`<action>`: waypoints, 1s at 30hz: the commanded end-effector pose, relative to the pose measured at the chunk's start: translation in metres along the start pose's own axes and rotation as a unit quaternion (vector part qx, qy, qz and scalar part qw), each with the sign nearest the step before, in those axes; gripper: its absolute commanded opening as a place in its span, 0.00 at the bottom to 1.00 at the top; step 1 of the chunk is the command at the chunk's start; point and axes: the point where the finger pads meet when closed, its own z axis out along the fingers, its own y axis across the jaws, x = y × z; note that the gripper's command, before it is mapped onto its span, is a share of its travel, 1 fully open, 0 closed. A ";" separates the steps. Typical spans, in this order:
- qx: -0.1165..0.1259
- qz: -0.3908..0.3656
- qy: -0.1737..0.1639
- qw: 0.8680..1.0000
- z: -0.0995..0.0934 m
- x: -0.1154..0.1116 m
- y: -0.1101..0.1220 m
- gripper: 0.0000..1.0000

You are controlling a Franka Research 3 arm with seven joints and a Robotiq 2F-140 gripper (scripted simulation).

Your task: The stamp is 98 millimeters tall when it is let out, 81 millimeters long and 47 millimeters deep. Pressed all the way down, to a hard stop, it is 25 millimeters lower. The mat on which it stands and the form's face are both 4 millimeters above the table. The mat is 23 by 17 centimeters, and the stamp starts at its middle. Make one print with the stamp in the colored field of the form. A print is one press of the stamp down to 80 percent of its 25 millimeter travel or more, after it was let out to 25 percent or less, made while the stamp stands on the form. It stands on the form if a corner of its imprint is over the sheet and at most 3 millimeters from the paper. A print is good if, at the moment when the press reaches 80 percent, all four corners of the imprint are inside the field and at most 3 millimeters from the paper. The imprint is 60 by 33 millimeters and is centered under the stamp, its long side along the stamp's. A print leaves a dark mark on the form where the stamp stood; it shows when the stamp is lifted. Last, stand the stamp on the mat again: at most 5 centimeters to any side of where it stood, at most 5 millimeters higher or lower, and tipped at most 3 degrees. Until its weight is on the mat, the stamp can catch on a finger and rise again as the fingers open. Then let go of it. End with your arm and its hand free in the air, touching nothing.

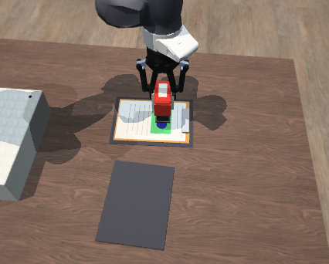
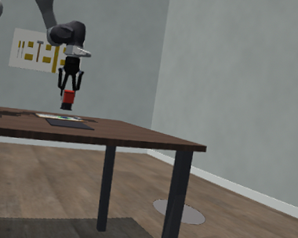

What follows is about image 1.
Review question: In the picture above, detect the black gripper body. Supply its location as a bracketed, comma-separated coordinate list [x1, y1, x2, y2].
[145, 47, 179, 73]

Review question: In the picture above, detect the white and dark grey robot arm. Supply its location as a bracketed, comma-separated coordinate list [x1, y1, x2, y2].
[95, 0, 198, 63]

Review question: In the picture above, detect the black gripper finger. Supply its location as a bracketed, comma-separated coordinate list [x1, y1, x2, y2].
[165, 59, 189, 110]
[136, 59, 160, 110]

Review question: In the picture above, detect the dark blue ink mark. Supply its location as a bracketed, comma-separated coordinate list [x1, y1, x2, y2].
[156, 123, 167, 129]

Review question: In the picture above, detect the red self-inking stamp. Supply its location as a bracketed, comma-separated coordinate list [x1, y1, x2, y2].
[154, 81, 171, 123]

